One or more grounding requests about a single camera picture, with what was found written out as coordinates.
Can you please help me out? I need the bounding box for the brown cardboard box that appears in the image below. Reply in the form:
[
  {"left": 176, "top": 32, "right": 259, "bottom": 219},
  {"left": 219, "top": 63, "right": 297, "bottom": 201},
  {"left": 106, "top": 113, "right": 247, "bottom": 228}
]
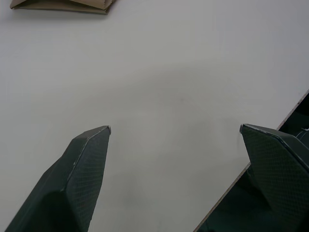
[{"left": 10, "top": 0, "right": 116, "bottom": 15}]

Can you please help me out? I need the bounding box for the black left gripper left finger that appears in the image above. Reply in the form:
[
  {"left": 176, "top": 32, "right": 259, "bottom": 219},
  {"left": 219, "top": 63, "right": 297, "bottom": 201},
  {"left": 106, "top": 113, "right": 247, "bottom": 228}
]
[{"left": 4, "top": 125, "right": 112, "bottom": 232}]

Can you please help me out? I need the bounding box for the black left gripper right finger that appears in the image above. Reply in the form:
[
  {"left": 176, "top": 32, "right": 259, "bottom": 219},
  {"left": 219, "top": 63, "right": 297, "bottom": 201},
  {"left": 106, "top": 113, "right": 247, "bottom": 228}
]
[{"left": 239, "top": 123, "right": 309, "bottom": 213}]

